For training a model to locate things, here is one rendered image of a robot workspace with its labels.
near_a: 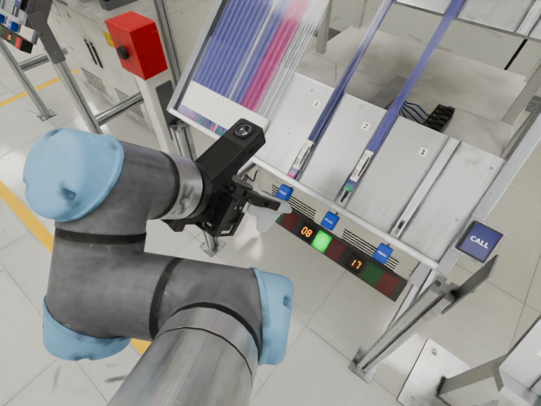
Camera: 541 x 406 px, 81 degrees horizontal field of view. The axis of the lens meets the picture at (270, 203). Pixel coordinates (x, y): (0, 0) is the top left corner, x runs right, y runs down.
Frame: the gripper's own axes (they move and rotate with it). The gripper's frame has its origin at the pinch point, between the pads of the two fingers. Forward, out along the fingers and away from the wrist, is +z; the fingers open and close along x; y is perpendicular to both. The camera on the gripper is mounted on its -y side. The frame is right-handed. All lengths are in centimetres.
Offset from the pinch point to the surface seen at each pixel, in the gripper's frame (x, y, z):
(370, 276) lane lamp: 22.3, 5.0, 10.8
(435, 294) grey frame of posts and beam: 33.1, 2.3, 16.3
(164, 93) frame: -42.0, -5.7, 9.9
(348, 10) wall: -93, -116, 176
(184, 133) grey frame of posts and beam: -39.0, 1.7, 19.2
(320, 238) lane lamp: 11.0, 4.1, 10.8
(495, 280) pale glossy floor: 60, -1, 105
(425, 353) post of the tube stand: 48, 31, 75
